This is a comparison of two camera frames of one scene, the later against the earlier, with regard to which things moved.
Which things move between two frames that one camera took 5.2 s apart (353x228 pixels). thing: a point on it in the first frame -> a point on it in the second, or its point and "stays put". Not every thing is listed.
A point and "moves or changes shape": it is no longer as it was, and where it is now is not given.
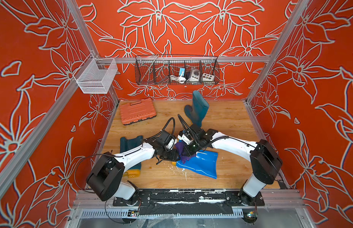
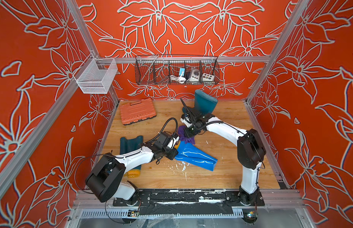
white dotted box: [206, 77] stays put
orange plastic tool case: [131, 113] stays put
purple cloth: [180, 146] moves or changes shape
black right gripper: [187, 151] -> [190, 136]
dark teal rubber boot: [126, 144] stays put
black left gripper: [174, 156] stays put
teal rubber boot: [196, 112] moves or changes shape
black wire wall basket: [177, 70] stays put
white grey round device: [195, 74] stays put
